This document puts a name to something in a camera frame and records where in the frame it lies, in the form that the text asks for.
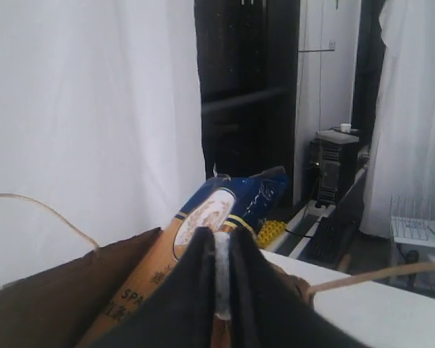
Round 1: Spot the brown paper bag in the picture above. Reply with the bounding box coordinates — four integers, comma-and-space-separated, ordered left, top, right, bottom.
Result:
0, 193, 435, 348

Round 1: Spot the black computer tower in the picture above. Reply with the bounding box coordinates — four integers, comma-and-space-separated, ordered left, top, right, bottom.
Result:
311, 129, 360, 206

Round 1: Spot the white door panel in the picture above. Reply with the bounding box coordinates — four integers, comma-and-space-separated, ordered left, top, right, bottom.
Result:
294, 1, 362, 202

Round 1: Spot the white backdrop curtain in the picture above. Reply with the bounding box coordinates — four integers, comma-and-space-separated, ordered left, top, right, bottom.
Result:
0, 1, 205, 285

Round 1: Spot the wire file rack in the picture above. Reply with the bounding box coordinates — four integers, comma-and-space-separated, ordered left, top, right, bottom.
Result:
389, 196, 431, 241

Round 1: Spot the spaghetti pasta package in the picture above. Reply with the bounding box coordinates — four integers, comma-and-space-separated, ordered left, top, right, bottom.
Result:
74, 165, 290, 348

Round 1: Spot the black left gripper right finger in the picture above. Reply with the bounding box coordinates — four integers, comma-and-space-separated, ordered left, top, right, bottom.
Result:
230, 228, 365, 347

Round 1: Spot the dark door frame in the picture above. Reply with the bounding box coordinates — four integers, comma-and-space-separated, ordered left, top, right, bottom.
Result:
194, 0, 301, 182

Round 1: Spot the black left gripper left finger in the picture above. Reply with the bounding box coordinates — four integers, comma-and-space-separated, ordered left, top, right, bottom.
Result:
91, 227, 215, 348

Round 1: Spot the white side curtain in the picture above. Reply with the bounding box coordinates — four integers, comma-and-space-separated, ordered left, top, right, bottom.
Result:
360, 1, 435, 238

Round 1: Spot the small white cup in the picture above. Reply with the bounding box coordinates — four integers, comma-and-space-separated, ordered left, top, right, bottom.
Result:
340, 123, 352, 133

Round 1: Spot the black laptop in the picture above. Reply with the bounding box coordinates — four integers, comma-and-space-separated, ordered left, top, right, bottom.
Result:
300, 174, 365, 268

